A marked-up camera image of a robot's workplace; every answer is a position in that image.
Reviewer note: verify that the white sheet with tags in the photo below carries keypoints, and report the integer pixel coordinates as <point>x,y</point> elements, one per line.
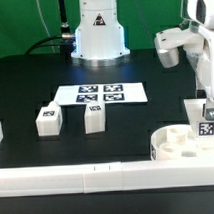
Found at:
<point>109,93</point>

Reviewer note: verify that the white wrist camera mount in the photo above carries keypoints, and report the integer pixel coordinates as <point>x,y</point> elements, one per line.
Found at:
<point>168,41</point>

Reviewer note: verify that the white front barrier rail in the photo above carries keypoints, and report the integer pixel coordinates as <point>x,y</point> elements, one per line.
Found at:
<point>83,179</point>

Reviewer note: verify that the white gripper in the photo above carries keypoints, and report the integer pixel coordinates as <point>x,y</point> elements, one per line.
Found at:
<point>202,13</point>

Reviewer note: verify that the white round stool seat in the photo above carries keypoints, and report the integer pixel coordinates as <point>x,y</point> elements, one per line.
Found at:
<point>177,142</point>

